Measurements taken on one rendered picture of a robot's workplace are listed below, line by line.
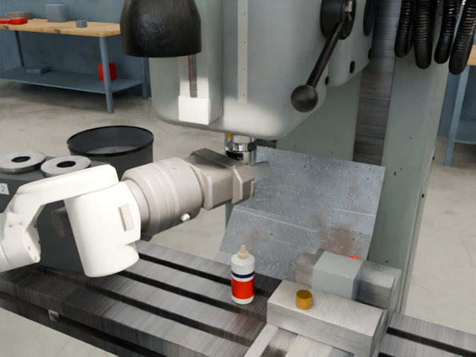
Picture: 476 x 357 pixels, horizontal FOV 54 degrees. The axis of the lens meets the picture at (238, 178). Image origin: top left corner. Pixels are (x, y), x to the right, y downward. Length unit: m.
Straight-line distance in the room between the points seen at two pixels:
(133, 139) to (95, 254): 2.40
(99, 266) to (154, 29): 0.28
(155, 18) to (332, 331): 0.46
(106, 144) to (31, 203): 2.44
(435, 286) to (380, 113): 1.80
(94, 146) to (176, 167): 2.37
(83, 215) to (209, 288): 0.40
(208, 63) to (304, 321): 0.37
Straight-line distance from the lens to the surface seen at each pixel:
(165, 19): 0.41
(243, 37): 0.55
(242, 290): 0.84
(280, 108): 0.56
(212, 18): 0.54
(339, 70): 0.72
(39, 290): 0.96
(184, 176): 0.59
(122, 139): 2.97
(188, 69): 0.55
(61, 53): 6.95
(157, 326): 0.83
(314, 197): 1.05
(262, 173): 0.69
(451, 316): 2.52
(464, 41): 0.78
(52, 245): 0.98
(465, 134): 4.38
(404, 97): 0.99
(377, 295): 0.76
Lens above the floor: 1.51
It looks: 24 degrees down
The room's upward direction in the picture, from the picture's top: straight up
